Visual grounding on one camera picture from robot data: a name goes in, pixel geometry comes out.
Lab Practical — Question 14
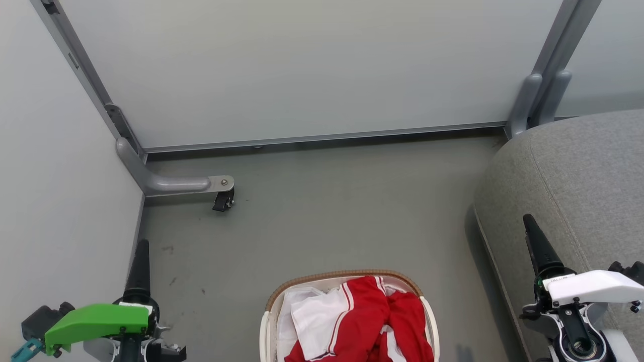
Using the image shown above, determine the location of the grey partition bottom rail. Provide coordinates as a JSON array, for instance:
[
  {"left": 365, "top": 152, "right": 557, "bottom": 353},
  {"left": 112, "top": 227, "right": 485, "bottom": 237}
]
[{"left": 143, "top": 121, "right": 509, "bottom": 154}]

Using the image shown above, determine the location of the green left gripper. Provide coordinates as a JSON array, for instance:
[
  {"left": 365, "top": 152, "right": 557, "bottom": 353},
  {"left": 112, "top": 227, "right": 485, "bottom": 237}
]
[{"left": 44, "top": 239, "right": 159, "bottom": 356}]

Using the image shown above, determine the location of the grey fabric sofa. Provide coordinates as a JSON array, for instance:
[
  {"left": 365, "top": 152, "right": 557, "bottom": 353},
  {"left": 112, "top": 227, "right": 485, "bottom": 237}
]
[{"left": 474, "top": 110, "right": 644, "bottom": 362}]

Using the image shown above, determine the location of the white laundry basket brown rim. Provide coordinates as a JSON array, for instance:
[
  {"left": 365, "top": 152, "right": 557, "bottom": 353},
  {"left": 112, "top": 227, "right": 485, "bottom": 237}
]
[{"left": 259, "top": 270, "right": 441, "bottom": 362}]

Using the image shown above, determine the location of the grey double partition post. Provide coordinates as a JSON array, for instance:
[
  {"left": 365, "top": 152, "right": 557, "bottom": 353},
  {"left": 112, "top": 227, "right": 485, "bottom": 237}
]
[{"left": 506, "top": 0, "right": 602, "bottom": 139}]

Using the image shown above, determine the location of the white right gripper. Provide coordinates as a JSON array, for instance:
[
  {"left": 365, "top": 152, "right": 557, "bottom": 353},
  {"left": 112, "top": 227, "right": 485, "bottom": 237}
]
[{"left": 521, "top": 214, "right": 644, "bottom": 320}]

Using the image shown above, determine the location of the grey partition foot bar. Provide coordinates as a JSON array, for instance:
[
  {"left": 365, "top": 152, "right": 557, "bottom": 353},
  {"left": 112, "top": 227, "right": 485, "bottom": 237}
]
[{"left": 117, "top": 138, "right": 235, "bottom": 198}]

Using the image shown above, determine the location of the teal cable connector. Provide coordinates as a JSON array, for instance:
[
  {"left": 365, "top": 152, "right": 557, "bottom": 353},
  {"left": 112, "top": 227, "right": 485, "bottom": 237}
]
[{"left": 11, "top": 338, "right": 44, "bottom": 362}]

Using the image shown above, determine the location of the red and white garment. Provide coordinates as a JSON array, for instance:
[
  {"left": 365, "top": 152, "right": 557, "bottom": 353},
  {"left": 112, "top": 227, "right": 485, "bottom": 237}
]
[{"left": 284, "top": 276, "right": 434, "bottom": 362}]

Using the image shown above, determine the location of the black caster wheel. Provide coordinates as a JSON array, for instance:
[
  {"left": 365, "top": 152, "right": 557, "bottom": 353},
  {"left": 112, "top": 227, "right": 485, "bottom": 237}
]
[{"left": 212, "top": 191, "right": 235, "bottom": 212}]

